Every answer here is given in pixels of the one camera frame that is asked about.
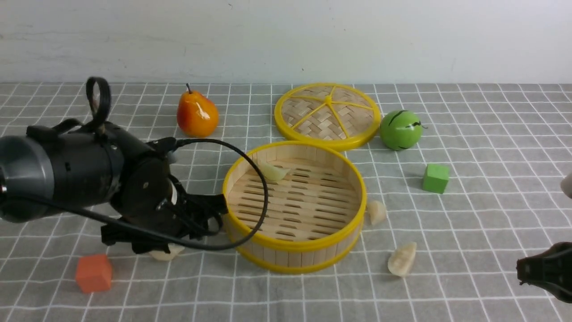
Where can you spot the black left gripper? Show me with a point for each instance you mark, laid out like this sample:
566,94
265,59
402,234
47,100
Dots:
151,198

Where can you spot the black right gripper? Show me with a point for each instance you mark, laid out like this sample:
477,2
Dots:
550,271

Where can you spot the greenish white dumpling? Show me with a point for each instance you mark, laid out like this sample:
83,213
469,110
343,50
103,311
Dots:
273,173

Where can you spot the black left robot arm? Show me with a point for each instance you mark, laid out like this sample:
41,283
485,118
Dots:
82,169

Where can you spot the yellow bamboo steamer tray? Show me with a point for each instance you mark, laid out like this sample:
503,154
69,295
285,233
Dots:
315,214

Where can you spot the yellow bamboo steamer lid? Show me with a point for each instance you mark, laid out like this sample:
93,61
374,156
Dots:
336,116

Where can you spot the orange wooden cube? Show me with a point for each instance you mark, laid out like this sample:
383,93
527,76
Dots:
94,273

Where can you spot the grey checked tablecloth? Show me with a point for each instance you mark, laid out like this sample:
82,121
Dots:
507,147

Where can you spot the orange red toy pear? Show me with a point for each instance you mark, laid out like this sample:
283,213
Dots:
197,116

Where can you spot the green wooden cube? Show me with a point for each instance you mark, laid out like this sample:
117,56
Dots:
436,178

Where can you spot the green toy watermelon ball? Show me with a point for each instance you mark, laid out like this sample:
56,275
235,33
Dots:
401,129

